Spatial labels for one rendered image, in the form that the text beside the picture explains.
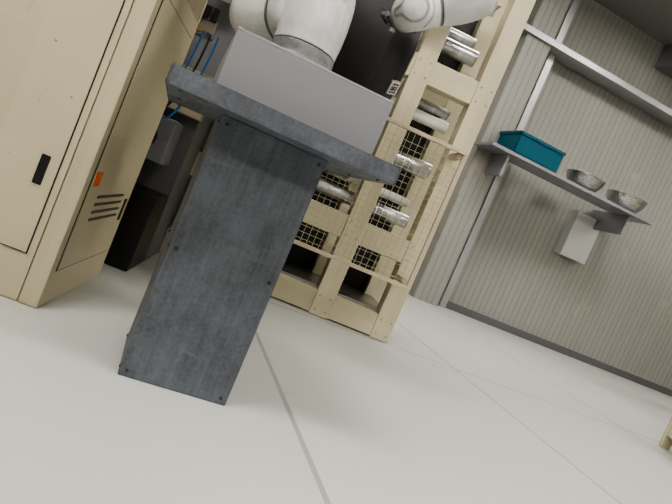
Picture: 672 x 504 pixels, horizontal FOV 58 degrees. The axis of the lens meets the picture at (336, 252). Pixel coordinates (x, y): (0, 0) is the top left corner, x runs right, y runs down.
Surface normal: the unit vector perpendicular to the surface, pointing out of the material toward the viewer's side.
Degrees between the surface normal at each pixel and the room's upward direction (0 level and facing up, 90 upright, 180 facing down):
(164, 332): 90
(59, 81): 90
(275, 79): 90
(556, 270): 90
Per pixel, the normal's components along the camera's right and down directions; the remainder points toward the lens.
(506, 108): 0.25, 0.18
